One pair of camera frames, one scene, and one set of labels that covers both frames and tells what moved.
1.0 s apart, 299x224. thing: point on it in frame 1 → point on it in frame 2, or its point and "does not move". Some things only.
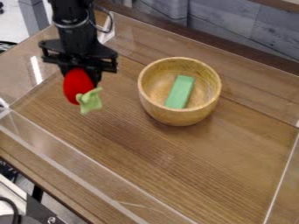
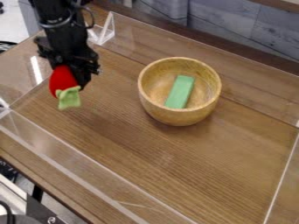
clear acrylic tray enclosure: [191, 145] does not move
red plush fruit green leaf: [79, 89] → [64, 87]
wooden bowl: [179, 88] does not move
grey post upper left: [33, 15] does not move
